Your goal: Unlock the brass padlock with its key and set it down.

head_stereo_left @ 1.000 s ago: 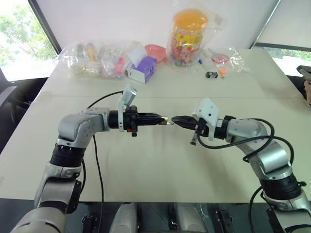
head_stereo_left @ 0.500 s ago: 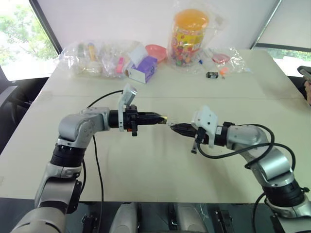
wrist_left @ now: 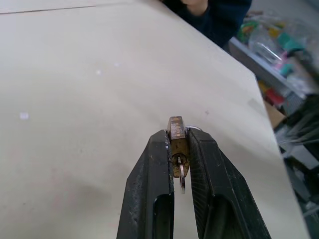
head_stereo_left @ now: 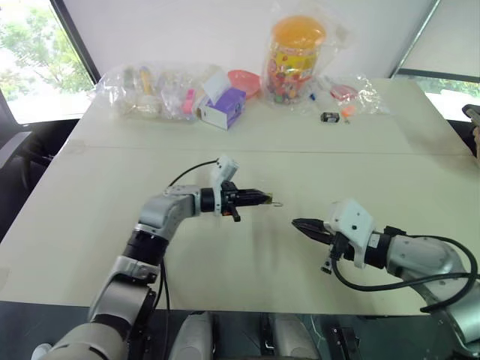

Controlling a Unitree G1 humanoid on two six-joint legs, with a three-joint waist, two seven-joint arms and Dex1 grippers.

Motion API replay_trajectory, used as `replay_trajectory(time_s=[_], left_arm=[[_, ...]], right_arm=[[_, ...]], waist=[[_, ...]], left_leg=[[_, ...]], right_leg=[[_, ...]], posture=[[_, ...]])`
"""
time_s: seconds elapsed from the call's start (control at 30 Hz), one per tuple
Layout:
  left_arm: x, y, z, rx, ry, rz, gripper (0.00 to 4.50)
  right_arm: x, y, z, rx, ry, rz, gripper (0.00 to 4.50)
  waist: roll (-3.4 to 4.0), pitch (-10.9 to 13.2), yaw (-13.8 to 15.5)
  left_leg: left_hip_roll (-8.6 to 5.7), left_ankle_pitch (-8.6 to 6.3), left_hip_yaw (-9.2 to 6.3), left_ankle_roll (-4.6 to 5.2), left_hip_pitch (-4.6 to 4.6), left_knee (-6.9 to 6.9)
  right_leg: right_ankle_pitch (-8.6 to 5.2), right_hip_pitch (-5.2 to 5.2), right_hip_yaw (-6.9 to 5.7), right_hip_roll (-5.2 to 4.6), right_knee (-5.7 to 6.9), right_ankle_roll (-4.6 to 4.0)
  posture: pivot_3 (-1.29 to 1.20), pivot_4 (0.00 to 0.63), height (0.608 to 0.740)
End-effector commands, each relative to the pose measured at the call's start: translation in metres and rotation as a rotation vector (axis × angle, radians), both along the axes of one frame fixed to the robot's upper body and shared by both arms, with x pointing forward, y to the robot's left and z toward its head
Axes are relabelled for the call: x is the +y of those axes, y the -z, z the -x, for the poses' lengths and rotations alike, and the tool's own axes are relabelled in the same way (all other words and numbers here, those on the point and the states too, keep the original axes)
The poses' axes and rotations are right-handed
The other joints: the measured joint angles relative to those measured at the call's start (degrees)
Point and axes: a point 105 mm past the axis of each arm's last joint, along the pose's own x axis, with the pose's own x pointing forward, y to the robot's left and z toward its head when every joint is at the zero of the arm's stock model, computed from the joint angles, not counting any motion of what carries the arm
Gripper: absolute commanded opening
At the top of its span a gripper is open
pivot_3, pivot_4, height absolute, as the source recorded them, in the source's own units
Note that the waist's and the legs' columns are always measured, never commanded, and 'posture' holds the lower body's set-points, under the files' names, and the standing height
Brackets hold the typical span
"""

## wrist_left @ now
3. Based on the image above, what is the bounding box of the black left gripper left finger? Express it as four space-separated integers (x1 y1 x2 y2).
116 129 175 239

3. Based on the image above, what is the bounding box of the person in dark clothing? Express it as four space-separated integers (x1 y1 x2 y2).
159 0 252 49

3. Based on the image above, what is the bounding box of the brass padlock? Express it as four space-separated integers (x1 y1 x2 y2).
167 116 191 178

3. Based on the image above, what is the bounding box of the silver key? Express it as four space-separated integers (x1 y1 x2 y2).
176 153 187 195

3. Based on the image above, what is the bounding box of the grey shelf with colourful clutter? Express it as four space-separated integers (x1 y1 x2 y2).
228 9 319 239

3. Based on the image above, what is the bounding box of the clear plastic bag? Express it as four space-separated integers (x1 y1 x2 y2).
248 23 310 65

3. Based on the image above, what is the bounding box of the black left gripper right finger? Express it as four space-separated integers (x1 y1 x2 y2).
186 128 272 239

